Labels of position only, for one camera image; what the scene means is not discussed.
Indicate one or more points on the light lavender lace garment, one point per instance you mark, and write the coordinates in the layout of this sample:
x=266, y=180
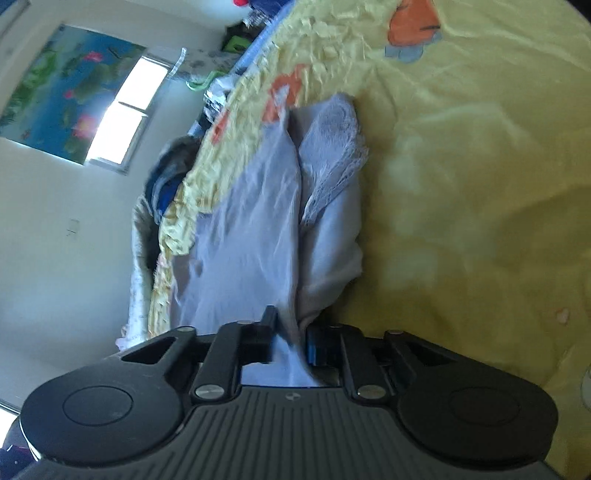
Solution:
x=285, y=235

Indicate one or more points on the green plastic hanger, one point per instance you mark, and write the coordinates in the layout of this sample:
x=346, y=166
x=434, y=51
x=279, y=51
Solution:
x=203, y=83

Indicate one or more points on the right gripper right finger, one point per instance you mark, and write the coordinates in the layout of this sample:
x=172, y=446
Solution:
x=345, y=350

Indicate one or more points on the grey patterned hanging cloth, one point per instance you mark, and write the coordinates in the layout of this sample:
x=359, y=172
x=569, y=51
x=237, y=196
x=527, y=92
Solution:
x=196, y=65

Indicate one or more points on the bright window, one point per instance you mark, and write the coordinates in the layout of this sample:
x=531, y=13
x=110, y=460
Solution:
x=121, y=125

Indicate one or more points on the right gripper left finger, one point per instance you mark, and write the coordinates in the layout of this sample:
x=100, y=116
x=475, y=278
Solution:
x=221, y=356

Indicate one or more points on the wall light switch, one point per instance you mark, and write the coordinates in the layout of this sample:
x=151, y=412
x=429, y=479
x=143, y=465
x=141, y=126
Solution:
x=73, y=226

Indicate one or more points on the black white patterned cloth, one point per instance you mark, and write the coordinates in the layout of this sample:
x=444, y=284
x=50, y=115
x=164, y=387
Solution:
x=217, y=94

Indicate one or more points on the red and black jacket pile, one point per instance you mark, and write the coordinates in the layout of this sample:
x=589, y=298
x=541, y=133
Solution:
x=270, y=7

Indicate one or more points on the dark folded clothes pile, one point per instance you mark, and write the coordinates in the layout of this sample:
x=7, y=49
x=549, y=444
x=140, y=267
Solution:
x=174, y=162

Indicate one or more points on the lotus flower wall poster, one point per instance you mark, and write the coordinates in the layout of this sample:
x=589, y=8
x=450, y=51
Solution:
x=60, y=101

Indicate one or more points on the light blue knit blanket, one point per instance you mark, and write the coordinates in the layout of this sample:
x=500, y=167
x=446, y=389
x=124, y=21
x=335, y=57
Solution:
x=262, y=41

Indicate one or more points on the yellow floral quilt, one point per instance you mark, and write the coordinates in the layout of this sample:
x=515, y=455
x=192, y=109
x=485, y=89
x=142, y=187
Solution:
x=476, y=195

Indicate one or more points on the white printed quilt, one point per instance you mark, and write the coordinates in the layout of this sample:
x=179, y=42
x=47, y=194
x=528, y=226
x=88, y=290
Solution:
x=138, y=276

